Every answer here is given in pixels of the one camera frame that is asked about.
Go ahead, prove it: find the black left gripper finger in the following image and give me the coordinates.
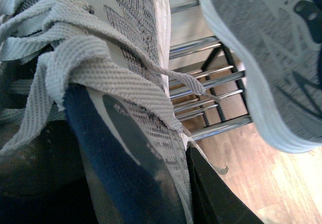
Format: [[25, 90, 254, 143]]
[[186, 145, 262, 223]]

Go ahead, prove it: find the grey knit sneaker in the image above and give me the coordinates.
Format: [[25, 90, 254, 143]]
[[1, 0, 208, 223], [200, 0, 321, 154]]

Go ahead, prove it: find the black metal shoe rack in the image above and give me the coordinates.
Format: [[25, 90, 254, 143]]
[[168, 0, 254, 141]]

